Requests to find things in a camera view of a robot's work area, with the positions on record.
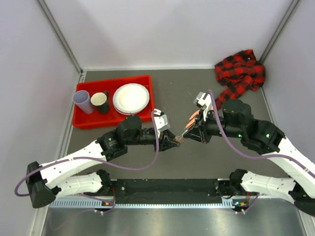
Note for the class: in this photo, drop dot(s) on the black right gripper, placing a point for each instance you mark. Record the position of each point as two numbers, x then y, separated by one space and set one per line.
201 134

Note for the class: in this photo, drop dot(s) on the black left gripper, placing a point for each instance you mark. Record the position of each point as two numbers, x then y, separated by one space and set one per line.
164 143

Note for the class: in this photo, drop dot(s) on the nail polish bottle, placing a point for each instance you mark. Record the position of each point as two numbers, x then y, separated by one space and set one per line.
179 139

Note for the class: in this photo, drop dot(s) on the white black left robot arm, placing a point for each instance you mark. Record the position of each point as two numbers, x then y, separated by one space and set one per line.
50 181

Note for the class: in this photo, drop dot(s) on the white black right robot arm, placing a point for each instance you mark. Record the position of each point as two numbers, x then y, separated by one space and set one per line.
264 138

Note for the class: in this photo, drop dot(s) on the mannequin hand with nails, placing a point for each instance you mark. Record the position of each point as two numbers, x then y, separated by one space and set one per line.
191 121

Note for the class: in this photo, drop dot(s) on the white paper plate stack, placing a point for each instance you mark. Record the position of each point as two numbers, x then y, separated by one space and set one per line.
131 98

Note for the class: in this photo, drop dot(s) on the red black plaid shirt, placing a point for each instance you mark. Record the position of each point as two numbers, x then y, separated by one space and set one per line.
239 73

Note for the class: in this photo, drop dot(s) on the red plastic tray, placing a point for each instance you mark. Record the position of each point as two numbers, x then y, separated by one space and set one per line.
113 117

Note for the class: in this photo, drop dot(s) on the dark green mug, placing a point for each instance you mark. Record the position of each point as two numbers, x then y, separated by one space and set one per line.
100 101

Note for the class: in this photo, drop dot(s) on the lilac plastic cup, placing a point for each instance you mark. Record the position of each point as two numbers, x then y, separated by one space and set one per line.
82 99

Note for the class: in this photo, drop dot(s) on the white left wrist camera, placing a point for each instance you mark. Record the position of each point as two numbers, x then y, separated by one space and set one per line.
161 120

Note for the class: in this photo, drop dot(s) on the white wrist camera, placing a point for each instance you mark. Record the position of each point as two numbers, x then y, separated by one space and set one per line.
203 100
161 120

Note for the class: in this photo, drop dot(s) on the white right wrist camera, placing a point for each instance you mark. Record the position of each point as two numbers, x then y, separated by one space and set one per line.
203 100

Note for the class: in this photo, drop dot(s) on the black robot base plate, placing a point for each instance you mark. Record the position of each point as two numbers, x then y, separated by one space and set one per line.
166 191

